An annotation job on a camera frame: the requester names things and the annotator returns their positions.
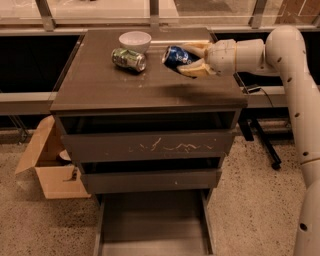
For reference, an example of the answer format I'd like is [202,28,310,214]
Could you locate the green soda can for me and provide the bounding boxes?
[111,48,146,72]

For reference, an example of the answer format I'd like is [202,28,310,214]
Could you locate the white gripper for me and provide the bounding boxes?
[177,39,236,78]

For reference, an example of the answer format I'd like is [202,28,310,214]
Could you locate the grey window railing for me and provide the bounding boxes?
[0,0,320,116]

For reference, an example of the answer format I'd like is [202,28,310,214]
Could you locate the grey top drawer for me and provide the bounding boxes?
[55,111,242,164]

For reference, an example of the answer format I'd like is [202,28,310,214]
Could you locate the black wheeled stand leg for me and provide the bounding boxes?
[238,116,282,170]

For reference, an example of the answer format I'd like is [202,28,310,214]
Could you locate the dark grey drawer cabinet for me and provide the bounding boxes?
[49,27,249,201]

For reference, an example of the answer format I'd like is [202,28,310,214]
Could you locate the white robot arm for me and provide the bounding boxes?
[178,25,320,256]

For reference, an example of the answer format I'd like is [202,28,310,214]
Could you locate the grey bottom drawer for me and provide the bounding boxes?
[93,190,216,256]

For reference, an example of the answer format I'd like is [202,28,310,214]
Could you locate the grey middle drawer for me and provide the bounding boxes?
[81,157,221,194]

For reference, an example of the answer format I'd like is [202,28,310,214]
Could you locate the blue pepsi can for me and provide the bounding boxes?
[162,46,199,72]

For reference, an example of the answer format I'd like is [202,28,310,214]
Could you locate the grey drawer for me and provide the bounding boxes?
[93,190,216,256]
[81,157,221,194]
[55,111,242,164]

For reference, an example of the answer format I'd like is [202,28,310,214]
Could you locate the open cardboard box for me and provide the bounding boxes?
[15,116,91,199]

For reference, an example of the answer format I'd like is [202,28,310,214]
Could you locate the black cable with plug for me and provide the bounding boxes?
[233,73,275,109]

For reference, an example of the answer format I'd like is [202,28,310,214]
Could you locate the white bowl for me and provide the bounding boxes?
[119,31,152,53]

